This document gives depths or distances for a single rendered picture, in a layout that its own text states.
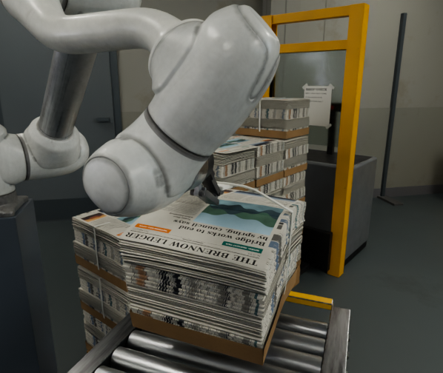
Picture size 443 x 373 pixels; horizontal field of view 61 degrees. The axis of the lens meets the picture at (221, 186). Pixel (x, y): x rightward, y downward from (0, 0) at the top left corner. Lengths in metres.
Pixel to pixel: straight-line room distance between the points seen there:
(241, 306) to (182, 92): 0.41
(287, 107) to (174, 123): 1.81
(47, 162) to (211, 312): 0.79
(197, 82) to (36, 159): 0.94
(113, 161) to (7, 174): 0.88
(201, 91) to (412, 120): 4.73
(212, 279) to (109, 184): 0.30
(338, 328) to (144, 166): 0.73
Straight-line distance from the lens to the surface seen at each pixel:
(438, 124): 5.33
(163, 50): 0.46
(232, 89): 0.42
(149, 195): 0.44
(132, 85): 3.94
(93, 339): 1.96
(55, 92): 1.14
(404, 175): 5.19
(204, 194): 0.68
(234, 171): 1.86
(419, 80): 5.09
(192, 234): 0.70
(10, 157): 1.29
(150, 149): 0.45
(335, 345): 0.98
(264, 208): 0.80
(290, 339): 0.98
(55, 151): 1.27
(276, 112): 2.25
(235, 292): 0.67
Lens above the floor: 1.39
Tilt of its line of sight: 16 degrees down
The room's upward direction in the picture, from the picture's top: straight up
